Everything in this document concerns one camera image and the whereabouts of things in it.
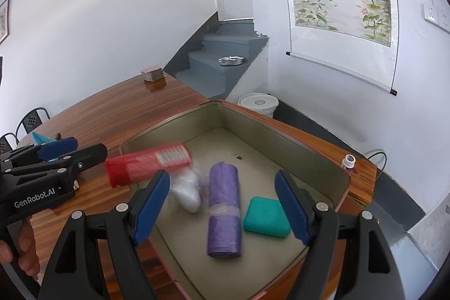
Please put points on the small white bottle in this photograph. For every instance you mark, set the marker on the small white bottle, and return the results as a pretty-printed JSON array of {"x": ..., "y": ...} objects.
[{"x": 348, "y": 162}]

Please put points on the white crumpled plastic bag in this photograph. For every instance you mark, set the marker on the white crumpled plastic bag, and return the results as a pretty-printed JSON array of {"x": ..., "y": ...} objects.
[{"x": 188, "y": 194}]

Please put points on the foil tray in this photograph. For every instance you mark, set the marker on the foil tray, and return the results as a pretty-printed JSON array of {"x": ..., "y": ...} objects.
[{"x": 231, "y": 60}]

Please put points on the black metal chair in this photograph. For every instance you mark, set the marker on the black metal chair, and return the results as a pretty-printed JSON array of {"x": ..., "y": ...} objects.
[
  {"x": 31, "y": 120},
  {"x": 5, "y": 145}
]

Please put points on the grey staircase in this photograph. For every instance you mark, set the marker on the grey staircase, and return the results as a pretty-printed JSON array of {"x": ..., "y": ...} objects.
[{"x": 211, "y": 68}]

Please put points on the pink metal tin box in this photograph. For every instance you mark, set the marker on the pink metal tin box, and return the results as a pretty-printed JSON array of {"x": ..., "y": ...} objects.
[{"x": 246, "y": 159}]

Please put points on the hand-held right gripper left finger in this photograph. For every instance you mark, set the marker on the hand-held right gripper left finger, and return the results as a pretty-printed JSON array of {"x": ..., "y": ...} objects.
[{"x": 151, "y": 205}]

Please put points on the purple trash bag roll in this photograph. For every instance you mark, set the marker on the purple trash bag roll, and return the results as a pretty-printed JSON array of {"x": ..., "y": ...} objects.
[{"x": 225, "y": 201}]

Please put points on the framed wall picture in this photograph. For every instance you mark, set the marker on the framed wall picture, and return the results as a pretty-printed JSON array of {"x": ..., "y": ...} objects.
[{"x": 3, "y": 20}]

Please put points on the wooden desk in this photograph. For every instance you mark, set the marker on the wooden desk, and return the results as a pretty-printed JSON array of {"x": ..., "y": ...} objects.
[{"x": 123, "y": 110}]

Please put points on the person's left hand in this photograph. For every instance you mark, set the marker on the person's left hand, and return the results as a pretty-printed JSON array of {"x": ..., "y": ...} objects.
[{"x": 27, "y": 250}]

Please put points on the small brown box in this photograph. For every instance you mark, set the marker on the small brown box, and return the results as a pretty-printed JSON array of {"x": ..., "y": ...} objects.
[{"x": 153, "y": 74}]

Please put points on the red cylindrical can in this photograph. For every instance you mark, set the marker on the red cylindrical can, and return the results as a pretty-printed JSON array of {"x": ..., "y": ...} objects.
[{"x": 140, "y": 166}]

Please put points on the white wall socket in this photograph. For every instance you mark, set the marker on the white wall socket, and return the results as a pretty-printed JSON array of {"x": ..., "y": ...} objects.
[{"x": 436, "y": 17}]

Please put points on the white lidded bucket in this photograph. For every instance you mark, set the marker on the white lidded bucket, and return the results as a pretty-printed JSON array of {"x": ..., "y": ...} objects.
[{"x": 258, "y": 103}]

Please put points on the green paper bag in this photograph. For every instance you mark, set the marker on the green paper bag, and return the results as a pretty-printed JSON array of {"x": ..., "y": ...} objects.
[{"x": 372, "y": 195}]

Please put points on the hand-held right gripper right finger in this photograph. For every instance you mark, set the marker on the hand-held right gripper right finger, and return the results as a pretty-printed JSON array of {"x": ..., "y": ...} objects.
[{"x": 291, "y": 205}]

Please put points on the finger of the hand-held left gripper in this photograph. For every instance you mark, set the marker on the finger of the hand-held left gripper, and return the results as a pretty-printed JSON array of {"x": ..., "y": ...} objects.
[
  {"x": 89, "y": 153},
  {"x": 58, "y": 147}
]

